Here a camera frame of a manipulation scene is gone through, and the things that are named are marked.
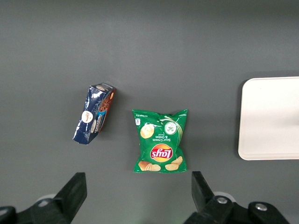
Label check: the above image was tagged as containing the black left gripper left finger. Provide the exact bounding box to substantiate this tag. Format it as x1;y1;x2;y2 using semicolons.
0;172;88;224

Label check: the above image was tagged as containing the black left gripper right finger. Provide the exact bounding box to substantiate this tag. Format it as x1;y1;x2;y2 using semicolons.
184;171;291;224

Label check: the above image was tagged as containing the cream plastic tray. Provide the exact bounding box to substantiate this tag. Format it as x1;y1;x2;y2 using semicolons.
237;76;299;161

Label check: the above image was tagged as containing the green Lay's chips bag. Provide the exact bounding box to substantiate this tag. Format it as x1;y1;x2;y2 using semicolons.
132;108;189;174

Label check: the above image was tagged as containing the blue chocolate cookie box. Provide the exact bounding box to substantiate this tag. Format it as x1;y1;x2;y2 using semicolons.
72;83;117;146

